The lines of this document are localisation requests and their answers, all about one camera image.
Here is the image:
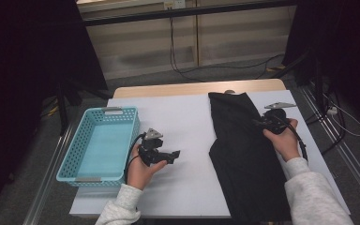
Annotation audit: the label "right hand-held gripper black cable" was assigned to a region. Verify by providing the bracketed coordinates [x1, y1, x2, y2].
[272, 113, 309, 162]

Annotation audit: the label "black floor cable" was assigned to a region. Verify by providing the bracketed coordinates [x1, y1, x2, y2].
[304, 89, 349, 157]

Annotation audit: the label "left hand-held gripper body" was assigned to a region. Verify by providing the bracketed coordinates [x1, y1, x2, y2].
[138, 127, 165, 168]

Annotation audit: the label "light blue perforated plastic basket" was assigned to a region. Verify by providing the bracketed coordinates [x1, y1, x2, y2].
[55, 106, 141, 188]

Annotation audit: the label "black curtain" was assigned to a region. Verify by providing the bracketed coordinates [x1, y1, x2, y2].
[281, 0, 360, 130]
[0, 0, 110, 204]

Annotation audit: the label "black pants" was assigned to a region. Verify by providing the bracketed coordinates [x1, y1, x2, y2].
[207, 91, 293, 223]

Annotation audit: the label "wooden table with white top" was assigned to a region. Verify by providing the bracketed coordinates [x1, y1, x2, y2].
[68, 78, 352, 219]

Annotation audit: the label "black metal stand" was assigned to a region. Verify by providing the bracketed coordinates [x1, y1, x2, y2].
[272, 49, 326, 105]

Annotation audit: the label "left hand-held gripper black cable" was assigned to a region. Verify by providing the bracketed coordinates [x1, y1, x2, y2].
[124, 132, 146, 186]

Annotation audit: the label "black socket power cable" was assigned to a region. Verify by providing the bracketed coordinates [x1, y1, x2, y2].
[168, 8, 286, 83]

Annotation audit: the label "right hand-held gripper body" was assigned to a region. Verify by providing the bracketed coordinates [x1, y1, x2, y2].
[260, 101, 297, 136]

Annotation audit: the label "metal floor rail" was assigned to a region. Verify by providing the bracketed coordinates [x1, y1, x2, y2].
[299, 83, 360, 204]
[22, 124, 77, 225]

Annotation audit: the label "thin white cable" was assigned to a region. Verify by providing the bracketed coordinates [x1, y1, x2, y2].
[322, 93, 360, 138]

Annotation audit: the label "white wall socket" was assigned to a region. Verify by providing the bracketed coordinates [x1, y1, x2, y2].
[163, 0, 187, 10]

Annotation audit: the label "person's left hand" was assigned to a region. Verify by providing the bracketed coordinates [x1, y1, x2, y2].
[127, 143, 169, 191]

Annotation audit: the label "person's right hand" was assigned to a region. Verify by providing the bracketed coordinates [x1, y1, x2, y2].
[262, 118, 301, 163]

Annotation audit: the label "hand-held gripper black cable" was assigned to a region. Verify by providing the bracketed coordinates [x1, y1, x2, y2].
[272, 113, 309, 162]
[124, 132, 146, 186]

